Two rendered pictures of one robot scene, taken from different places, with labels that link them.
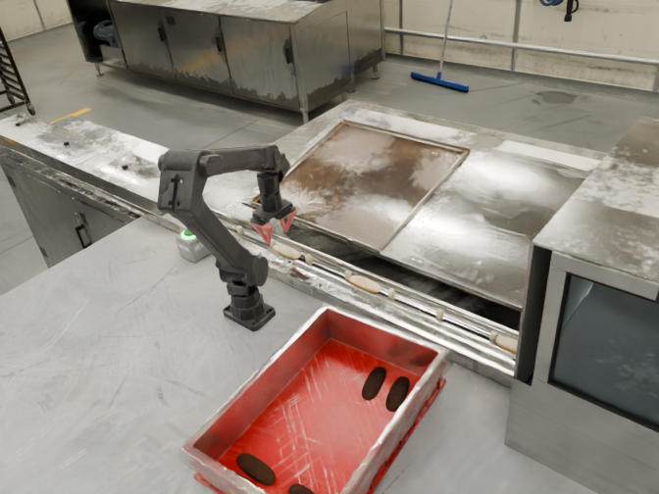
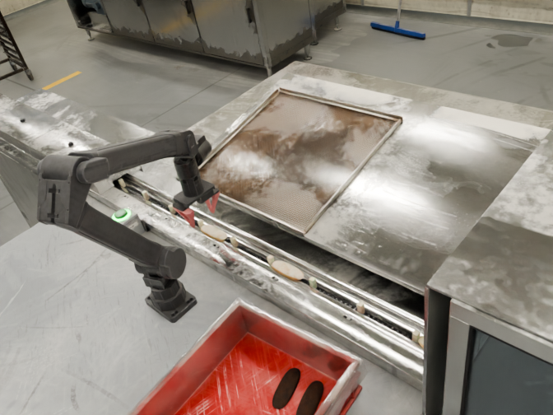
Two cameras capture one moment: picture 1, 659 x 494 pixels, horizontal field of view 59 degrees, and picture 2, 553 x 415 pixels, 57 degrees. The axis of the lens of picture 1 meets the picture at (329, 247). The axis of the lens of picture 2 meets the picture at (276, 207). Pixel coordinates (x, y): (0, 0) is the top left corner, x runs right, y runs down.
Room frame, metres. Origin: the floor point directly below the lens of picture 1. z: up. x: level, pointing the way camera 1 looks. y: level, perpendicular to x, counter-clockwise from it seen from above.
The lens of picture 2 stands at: (0.28, -0.19, 1.78)
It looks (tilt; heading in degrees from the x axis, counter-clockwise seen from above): 38 degrees down; 6
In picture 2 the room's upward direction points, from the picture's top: 12 degrees counter-clockwise
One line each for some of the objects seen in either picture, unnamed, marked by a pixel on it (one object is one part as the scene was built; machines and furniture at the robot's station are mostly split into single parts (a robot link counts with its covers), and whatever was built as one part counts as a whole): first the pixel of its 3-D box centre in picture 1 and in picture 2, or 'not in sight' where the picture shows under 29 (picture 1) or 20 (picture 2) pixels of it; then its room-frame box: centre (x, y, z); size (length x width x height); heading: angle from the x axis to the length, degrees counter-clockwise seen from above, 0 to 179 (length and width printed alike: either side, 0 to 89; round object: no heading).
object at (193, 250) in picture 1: (195, 248); (128, 228); (1.48, 0.40, 0.84); 0.08 x 0.08 x 0.11; 47
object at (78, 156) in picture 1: (79, 156); (34, 132); (2.14, 0.93, 0.89); 1.25 x 0.18 x 0.09; 47
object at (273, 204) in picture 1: (271, 201); (192, 185); (1.39, 0.14, 1.02); 0.10 x 0.07 x 0.07; 137
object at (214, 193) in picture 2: (280, 220); (205, 202); (1.41, 0.13, 0.95); 0.07 x 0.07 x 0.09; 47
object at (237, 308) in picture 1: (246, 302); (167, 291); (1.17, 0.23, 0.86); 0.12 x 0.09 x 0.08; 47
